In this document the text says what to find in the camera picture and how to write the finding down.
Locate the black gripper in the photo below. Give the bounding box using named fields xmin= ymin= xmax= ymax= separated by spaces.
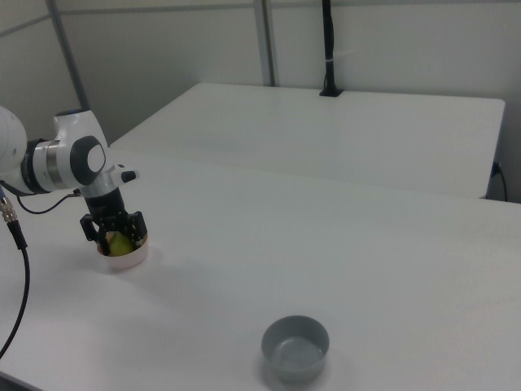
xmin=80 ymin=187 xmax=147 ymax=257

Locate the green pear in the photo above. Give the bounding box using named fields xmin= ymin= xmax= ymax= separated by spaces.
xmin=107 ymin=231 xmax=134 ymax=256

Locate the pink plastic bowl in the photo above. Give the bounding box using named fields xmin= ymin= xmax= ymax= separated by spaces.
xmin=96 ymin=231 xmax=150 ymax=274

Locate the grey plastic bowl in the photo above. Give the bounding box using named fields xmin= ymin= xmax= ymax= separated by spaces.
xmin=260 ymin=314 xmax=331 ymax=384

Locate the white adjoining table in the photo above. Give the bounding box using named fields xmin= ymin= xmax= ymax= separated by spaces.
xmin=106 ymin=82 xmax=506 ymax=200

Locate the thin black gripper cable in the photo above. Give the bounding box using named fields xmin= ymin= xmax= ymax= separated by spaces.
xmin=0 ymin=178 xmax=85 ymax=215

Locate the thick black cable metal connector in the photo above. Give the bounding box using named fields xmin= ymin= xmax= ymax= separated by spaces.
xmin=0 ymin=191 xmax=33 ymax=362

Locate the grey metal partition post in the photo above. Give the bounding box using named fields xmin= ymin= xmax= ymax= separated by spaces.
xmin=46 ymin=0 xmax=90 ymax=112
xmin=253 ymin=0 xmax=282 ymax=87

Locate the black camera stand pole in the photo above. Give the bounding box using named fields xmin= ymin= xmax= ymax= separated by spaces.
xmin=318 ymin=0 xmax=344 ymax=98

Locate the thin black power cable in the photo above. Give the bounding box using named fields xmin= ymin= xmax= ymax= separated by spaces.
xmin=492 ymin=161 xmax=509 ymax=201

